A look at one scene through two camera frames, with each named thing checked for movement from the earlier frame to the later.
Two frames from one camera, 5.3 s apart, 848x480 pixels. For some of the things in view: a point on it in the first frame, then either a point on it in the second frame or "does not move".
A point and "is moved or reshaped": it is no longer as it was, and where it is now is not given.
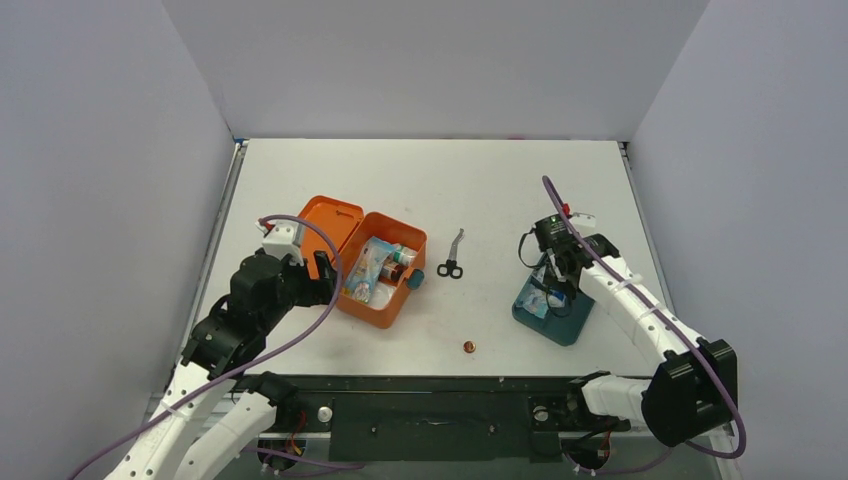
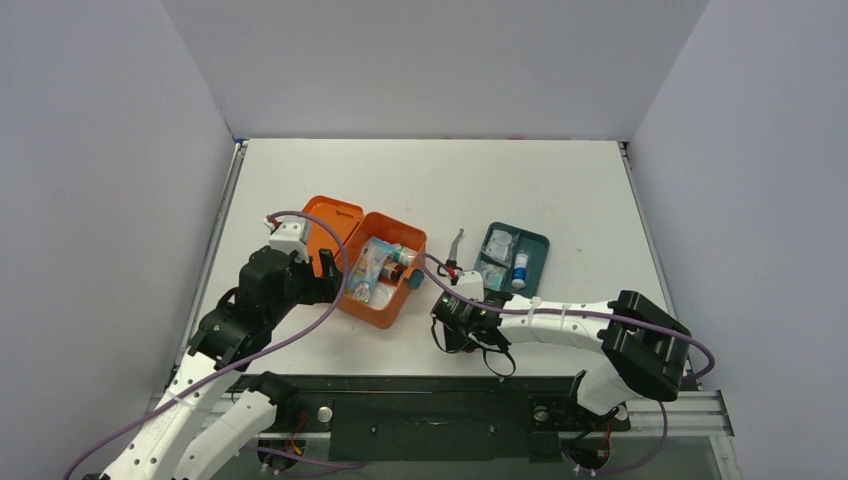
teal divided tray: (530, 306) is moved or reshaped
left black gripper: (316, 290) does not move
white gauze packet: (380, 295) does not move
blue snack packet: (367, 266) does not move
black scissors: (450, 267) does not move
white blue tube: (557, 299) is moved or reshaped
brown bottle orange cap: (390, 270) does not move
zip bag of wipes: (539, 273) -> (500, 246)
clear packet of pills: (534, 300) is moved or reshaped
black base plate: (439, 418) does not move
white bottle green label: (404, 255) does not move
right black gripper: (560, 258) -> (451, 273)
